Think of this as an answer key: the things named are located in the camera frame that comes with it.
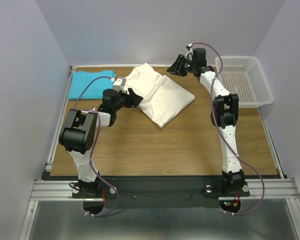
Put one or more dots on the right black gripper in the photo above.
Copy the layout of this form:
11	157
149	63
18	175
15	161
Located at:
176	69

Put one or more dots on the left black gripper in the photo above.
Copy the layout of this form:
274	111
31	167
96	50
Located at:
132	99

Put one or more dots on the white t-shirt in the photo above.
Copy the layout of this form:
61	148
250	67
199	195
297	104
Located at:
163	99

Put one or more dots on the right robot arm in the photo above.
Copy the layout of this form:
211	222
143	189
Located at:
224	113

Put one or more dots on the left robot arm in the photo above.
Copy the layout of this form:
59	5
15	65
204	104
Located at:
81	130

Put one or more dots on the white plastic basket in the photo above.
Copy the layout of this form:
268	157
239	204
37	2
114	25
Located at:
244	76

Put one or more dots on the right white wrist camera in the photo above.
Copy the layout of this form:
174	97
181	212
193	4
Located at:
189	53

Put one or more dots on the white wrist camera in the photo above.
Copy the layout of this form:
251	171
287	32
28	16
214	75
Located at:
189	53
118	84

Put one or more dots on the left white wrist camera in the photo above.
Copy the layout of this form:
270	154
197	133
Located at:
118	84

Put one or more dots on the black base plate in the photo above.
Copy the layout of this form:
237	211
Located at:
159	192

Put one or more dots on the aluminium frame rail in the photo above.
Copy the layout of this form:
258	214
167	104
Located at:
161	175

